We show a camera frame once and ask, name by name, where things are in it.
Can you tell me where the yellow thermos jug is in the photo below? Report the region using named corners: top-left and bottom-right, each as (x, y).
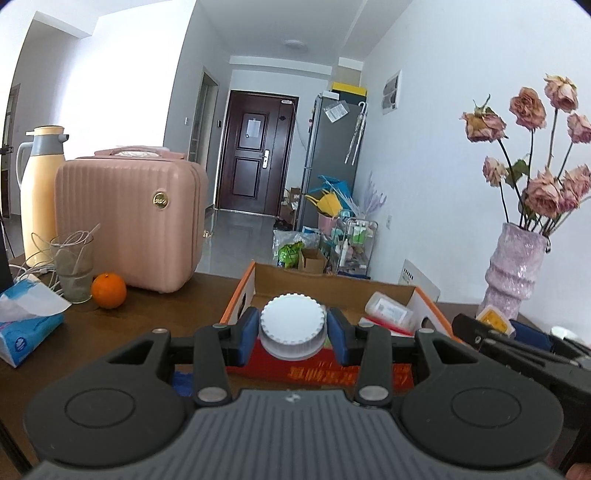
top-left (16, 125), bottom-right (70, 269)

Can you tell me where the dried rose bouquet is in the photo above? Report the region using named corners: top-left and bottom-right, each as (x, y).
top-left (459, 73), bottom-right (591, 237)

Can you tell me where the purple dried grass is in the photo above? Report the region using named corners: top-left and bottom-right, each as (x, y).
top-left (355, 172), bottom-right (387, 218)

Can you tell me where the green snack bag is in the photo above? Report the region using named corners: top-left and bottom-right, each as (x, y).
top-left (276, 242), bottom-right (306, 269)

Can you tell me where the white wall panel box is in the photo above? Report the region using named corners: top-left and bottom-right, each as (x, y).
top-left (382, 71), bottom-right (402, 116)

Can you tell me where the purple ceramic vase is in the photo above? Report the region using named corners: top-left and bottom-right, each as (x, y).
top-left (475, 222), bottom-right (550, 325)

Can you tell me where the blue tissue pack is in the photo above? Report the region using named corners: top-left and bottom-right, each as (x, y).
top-left (0, 275), bottom-right (73, 369)

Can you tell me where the red cardboard box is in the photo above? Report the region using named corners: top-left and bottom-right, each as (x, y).
top-left (219, 260), bottom-right (463, 384)

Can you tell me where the orange fruit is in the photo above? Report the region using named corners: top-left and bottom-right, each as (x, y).
top-left (90, 272), bottom-right (127, 309)

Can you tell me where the dark brown entrance door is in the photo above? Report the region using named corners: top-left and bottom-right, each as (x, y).
top-left (214, 89), bottom-right (299, 218)

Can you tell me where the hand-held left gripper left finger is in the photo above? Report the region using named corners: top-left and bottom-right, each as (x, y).
top-left (104, 307), bottom-right (260, 408)

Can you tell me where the pink hard suitcase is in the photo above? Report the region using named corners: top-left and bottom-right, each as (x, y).
top-left (54, 145), bottom-right (210, 294)

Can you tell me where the white ribbed bottle cap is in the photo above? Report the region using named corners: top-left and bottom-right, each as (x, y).
top-left (258, 292), bottom-right (328, 362)

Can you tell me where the white plastic swab box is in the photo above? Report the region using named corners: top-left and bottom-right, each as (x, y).
top-left (364, 291), bottom-right (415, 333)

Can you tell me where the grey refrigerator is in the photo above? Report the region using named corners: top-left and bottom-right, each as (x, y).
top-left (295, 92), bottom-right (368, 232)

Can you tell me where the small brown cardboard box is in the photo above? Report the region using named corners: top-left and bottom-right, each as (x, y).
top-left (297, 247), bottom-right (329, 273)

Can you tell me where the grey interior door frame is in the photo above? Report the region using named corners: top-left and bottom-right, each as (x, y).
top-left (189, 66), bottom-right (219, 209)

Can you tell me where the clear folded umbrella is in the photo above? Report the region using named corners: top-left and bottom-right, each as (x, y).
top-left (345, 102), bottom-right (368, 165)

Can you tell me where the blue plastic bag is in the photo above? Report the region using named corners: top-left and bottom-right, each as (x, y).
top-left (318, 175), bottom-right (354, 204)

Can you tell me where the clear glass cup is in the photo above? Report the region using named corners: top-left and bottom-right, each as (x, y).
top-left (49, 233), bottom-right (96, 304)

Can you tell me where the small yellow cube container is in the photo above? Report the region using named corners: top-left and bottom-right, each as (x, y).
top-left (475, 304), bottom-right (517, 336)

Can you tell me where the white cable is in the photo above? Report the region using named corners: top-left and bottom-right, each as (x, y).
top-left (11, 223), bottom-right (100, 296)

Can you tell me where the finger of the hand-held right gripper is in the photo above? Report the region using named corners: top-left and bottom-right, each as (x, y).
top-left (451, 313), bottom-right (562, 394)
top-left (512, 320), bottom-right (551, 352)

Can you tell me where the yellow black box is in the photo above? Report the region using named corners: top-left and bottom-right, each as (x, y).
top-left (331, 82), bottom-right (369, 99)

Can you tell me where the yellow plastic bag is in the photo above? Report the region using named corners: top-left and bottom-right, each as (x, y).
top-left (306, 191), bottom-right (343, 218)

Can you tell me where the metal wire trolley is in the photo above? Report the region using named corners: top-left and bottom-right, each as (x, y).
top-left (332, 216), bottom-right (379, 278)

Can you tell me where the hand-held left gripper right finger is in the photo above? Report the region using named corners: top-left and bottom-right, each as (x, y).
top-left (328, 307), bottom-right (482, 408)

